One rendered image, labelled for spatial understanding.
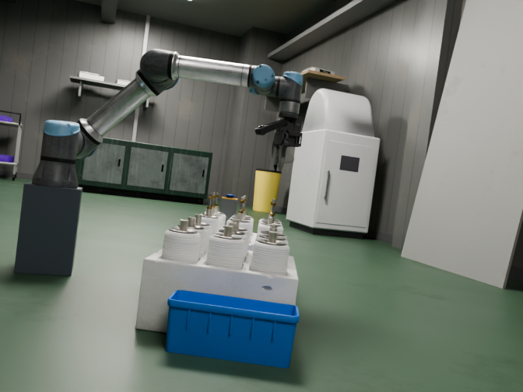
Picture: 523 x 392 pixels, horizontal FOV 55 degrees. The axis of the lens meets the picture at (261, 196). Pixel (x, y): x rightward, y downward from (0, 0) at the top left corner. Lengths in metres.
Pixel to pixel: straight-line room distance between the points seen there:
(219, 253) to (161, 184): 5.22
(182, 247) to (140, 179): 5.17
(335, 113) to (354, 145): 0.33
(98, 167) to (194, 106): 2.47
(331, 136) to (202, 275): 3.28
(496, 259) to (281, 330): 2.08
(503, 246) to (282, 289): 1.98
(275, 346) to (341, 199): 3.39
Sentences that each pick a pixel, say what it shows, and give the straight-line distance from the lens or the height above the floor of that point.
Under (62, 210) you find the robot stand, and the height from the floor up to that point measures 0.22.
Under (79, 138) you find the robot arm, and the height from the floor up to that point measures 0.48.
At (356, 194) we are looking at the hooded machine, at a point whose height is 0.40.
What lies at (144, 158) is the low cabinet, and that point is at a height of 0.51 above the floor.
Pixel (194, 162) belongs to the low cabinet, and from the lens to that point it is 6.54.
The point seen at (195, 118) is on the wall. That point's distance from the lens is 8.31.
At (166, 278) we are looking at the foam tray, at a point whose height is 0.14.
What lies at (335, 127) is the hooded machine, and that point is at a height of 0.97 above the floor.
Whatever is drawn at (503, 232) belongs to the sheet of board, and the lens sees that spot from 3.08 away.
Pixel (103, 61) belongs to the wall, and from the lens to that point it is 8.28.
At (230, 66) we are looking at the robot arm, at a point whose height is 0.78.
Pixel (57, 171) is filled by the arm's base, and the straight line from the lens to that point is 1.85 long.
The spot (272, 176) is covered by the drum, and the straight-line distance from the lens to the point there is 6.66.
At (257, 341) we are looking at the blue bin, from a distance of 1.17.
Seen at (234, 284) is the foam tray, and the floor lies 0.15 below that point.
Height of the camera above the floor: 0.41
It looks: 2 degrees down
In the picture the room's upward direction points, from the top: 7 degrees clockwise
